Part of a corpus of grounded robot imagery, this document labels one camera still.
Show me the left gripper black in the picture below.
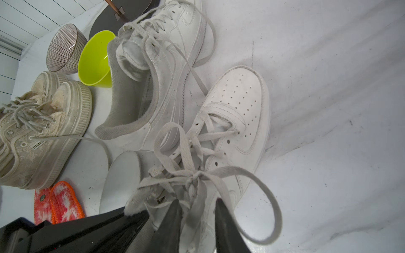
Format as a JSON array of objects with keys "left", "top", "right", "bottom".
[{"left": 1, "top": 208, "right": 149, "bottom": 253}]

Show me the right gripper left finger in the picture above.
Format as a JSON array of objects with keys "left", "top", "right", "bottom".
[{"left": 148, "top": 199, "right": 183, "bottom": 253}]

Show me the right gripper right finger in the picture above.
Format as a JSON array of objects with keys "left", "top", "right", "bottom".
[{"left": 215, "top": 198, "right": 251, "bottom": 253}]

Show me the white insole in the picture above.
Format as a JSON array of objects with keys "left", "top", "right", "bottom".
[{"left": 99, "top": 151, "right": 141, "bottom": 214}]

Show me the red insole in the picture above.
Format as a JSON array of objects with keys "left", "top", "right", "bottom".
[
  {"left": 50, "top": 181, "right": 85, "bottom": 225},
  {"left": 34, "top": 188, "right": 54, "bottom": 225}
]

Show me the white sneaker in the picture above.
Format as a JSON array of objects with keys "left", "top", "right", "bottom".
[
  {"left": 95, "top": 1, "right": 213, "bottom": 151},
  {"left": 124, "top": 66, "right": 282, "bottom": 253}
]

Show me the beige lace sneaker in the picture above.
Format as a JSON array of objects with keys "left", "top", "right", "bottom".
[
  {"left": 11, "top": 71, "right": 68, "bottom": 106},
  {"left": 1, "top": 81, "right": 93, "bottom": 189}
]

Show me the green plastic bowl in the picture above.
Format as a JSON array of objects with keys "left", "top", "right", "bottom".
[{"left": 78, "top": 30, "right": 116, "bottom": 88}]

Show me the pink glass bowl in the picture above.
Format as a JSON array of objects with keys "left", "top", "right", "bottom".
[{"left": 46, "top": 24, "right": 88, "bottom": 75}]

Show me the ornate metal cup stand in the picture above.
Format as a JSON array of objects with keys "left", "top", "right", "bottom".
[{"left": 88, "top": 0, "right": 161, "bottom": 39}]

